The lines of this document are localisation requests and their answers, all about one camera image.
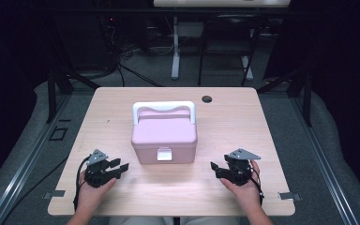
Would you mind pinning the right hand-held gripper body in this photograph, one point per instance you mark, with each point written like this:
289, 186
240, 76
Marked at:
238, 170

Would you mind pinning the person's right hand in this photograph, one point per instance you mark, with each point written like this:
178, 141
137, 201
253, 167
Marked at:
247, 193

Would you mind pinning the black computer tower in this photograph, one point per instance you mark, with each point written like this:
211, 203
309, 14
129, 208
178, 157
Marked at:
90, 47

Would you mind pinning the black metal stand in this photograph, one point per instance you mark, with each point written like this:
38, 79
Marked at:
52, 93
307, 100

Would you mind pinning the white desk top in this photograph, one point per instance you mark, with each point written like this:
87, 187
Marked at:
222, 3

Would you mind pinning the white desk leg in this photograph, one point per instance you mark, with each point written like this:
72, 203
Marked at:
175, 62
247, 68

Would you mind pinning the grey tape piece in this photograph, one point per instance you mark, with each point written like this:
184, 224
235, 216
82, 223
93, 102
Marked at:
54, 194
289, 196

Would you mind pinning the person's left hand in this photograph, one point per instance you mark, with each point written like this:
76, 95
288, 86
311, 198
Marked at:
90, 197

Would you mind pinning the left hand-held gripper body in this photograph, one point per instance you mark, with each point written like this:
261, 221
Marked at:
97, 173

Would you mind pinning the aluminium floor rail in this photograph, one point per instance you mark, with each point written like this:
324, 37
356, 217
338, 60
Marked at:
28, 162
325, 168

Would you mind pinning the black chair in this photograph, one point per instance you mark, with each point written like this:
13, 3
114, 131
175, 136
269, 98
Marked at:
201, 62

